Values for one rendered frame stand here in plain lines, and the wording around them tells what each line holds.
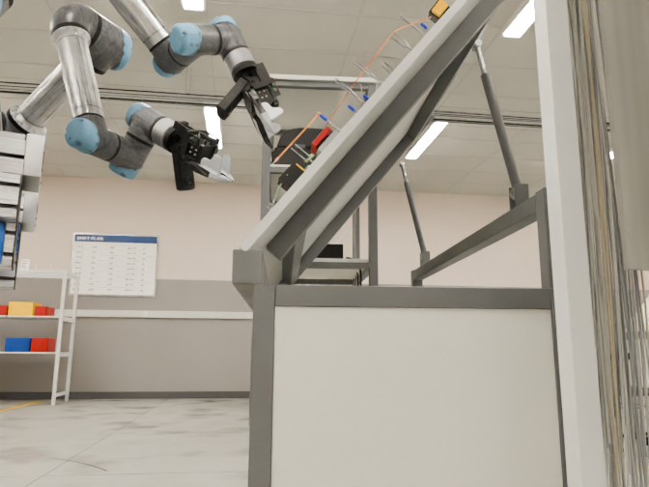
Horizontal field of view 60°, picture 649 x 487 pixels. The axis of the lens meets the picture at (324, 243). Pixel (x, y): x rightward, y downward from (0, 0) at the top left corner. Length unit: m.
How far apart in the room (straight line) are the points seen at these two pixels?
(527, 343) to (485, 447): 0.21
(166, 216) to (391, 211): 3.59
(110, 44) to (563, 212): 1.37
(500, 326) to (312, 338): 0.35
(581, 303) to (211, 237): 8.40
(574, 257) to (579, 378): 0.14
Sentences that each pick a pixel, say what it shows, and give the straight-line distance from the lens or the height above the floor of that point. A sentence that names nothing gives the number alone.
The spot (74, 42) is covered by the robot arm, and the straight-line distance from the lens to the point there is 1.65.
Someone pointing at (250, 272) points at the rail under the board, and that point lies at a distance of 1.05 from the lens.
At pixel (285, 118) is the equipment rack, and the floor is 1.83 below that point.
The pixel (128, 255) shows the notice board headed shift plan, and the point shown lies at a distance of 9.03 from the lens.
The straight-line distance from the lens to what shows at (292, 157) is 2.48.
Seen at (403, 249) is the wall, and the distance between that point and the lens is 9.27.
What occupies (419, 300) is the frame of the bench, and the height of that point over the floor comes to 0.77.
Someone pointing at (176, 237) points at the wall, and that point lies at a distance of 9.01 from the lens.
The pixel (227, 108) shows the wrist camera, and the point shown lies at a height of 1.28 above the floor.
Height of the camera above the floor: 0.68
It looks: 11 degrees up
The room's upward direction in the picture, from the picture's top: straight up
